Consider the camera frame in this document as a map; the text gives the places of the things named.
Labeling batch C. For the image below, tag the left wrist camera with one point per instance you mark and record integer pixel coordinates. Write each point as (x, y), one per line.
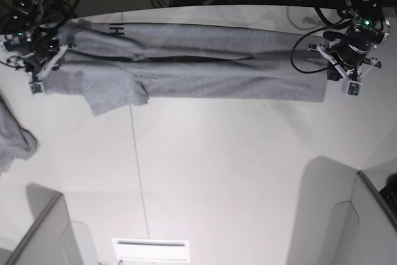
(351, 88)

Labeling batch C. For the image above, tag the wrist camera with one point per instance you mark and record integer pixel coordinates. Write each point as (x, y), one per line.
(36, 87)
(351, 88)

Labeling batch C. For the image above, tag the white bin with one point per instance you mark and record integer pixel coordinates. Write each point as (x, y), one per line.
(342, 219)
(53, 238)

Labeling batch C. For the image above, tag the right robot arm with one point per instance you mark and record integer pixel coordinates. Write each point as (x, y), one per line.
(30, 35)

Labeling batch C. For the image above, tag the grey T-shirt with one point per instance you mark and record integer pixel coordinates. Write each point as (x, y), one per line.
(116, 65)

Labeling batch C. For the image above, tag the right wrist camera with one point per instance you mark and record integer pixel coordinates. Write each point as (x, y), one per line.
(36, 87)

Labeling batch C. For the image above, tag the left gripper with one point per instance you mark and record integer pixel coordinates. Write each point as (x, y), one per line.
(349, 51)

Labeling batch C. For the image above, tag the left white bin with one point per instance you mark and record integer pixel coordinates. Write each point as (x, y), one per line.
(53, 238)

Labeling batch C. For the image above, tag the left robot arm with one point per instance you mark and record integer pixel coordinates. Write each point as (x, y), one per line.
(362, 29)

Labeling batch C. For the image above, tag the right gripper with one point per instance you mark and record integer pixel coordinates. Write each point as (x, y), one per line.
(46, 58)

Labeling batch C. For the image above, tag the right white bin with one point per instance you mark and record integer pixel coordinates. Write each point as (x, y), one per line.
(342, 219)

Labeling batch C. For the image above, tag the black keyboard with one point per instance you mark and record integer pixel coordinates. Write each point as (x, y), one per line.
(389, 195)

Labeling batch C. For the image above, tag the grey cloth pile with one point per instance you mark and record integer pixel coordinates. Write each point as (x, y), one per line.
(16, 142)

